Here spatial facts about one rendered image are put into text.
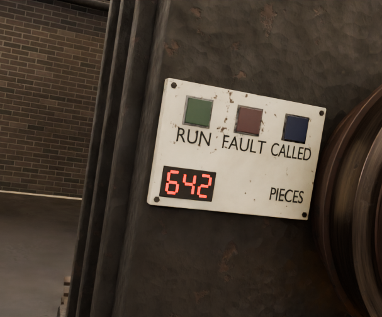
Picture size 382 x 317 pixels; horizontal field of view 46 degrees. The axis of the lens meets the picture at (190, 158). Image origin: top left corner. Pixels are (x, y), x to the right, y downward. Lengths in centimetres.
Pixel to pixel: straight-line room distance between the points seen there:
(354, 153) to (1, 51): 620
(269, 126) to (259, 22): 16
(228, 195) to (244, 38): 24
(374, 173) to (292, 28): 26
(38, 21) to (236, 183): 612
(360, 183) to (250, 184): 16
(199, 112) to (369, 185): 25
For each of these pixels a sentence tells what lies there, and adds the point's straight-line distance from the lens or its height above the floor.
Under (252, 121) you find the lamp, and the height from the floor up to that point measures 120.
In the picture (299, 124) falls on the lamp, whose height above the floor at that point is 121.
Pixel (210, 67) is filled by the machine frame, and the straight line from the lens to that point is 68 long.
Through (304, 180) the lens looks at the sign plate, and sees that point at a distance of 73.
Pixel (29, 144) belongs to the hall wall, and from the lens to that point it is 660.
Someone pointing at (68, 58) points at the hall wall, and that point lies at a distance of 663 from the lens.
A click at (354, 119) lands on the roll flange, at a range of 69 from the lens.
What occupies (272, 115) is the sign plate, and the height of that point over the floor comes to 121.
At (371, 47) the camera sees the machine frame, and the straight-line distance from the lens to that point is 82.
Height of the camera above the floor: 117
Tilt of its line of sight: 3 degrees down
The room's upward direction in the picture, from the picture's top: 9 degrees clockwise
